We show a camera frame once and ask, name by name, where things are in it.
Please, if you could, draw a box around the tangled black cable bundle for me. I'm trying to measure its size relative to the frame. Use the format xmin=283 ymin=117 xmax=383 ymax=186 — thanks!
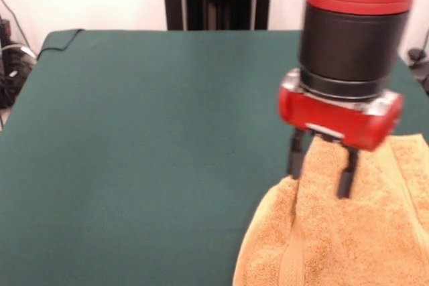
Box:
xmin=0 ymin=0 xmax=38 ymax=133

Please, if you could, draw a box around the black device with cables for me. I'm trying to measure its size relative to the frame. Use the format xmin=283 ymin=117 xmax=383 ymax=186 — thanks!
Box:
xmin=414 ymin=64 xmax=429 ymax=96

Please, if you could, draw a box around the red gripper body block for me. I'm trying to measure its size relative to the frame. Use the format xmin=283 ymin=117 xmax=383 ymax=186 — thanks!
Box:
xmin=277 ymin=68 xmax=405 ymax=152

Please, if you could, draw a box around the black and red power strip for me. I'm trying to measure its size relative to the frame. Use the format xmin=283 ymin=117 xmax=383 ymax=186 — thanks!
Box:
xmin=0 ymin=17 xmax=13 ymax=38

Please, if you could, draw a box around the dark green tablecloth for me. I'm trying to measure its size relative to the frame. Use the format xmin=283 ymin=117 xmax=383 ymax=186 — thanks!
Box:
xmin=0 ymin=28 xmax=429 ymax=286

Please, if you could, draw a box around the black power adapter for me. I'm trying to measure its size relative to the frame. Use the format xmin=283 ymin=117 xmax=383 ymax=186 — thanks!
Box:
xmin=408 ymin=48 xmax=426 ymax=63

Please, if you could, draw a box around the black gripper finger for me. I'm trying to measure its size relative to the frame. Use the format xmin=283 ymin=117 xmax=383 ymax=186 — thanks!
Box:
xmin=287 ymin=128 xmax=308 ymax=180
xmin=336 ymin=145 xmax=361 ymax=200

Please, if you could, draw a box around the tan terry towel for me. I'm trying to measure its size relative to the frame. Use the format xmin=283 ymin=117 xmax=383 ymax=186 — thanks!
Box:
xmin=231 ymin=133 xmax=429 ymax=286

